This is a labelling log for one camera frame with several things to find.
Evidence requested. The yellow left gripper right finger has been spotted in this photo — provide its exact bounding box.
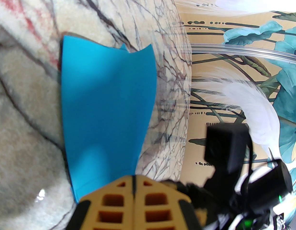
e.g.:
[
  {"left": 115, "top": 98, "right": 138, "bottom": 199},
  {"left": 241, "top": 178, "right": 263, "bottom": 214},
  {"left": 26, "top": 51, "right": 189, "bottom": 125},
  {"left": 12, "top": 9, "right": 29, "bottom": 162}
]
[{"left": 136, "top": 175, "right": 202, "bottom": 230}]

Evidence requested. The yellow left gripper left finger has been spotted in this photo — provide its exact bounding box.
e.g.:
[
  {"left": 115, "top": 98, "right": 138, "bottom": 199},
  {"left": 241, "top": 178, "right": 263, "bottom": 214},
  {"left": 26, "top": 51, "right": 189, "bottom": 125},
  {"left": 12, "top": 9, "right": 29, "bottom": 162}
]
[{"left": 70, "top": 176, "right": 135, "bottom": 230}]

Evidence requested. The blue paper sheet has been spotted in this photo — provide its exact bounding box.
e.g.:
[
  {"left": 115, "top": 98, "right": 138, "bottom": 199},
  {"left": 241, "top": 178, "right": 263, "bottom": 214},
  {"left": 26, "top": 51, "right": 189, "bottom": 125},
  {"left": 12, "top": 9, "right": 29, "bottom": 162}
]
[{"left": 60, "top": 34, "right": 158, "bottom": 203}]

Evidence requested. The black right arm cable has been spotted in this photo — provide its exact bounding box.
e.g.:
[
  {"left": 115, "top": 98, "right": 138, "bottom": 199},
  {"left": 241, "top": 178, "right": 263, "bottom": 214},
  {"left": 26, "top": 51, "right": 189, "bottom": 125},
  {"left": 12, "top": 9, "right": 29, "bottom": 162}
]
[{"left": 243, "top": 140, "right": 258, "bottom": 193}]

